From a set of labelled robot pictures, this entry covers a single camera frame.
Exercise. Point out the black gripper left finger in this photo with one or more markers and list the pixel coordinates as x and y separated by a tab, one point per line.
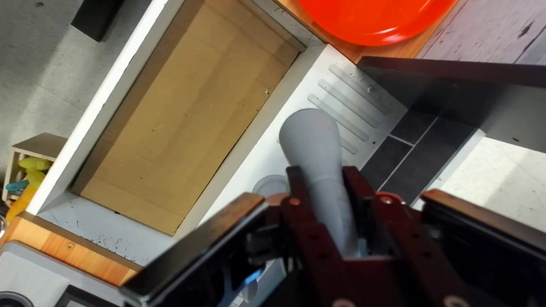
308	239

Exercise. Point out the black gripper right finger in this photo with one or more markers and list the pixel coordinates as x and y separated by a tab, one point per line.
399	244

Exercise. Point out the gray toy faucet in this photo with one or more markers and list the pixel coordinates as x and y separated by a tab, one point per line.
313	142

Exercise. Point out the white toy sink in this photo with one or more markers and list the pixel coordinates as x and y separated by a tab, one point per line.
172	113

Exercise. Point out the wooden countertop board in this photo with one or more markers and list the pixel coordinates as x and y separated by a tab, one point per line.
351	50

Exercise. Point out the orange plastic plate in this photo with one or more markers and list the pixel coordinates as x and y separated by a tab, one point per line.
376	19

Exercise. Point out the wooden stove surround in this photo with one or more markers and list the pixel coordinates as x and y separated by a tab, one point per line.
74	253

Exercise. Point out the small wooden toy shelf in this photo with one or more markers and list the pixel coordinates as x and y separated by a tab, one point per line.
40	147

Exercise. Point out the black box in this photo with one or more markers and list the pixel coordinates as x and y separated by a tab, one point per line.
97	18

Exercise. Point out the black frame post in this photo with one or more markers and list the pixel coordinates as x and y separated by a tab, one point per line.
467	71

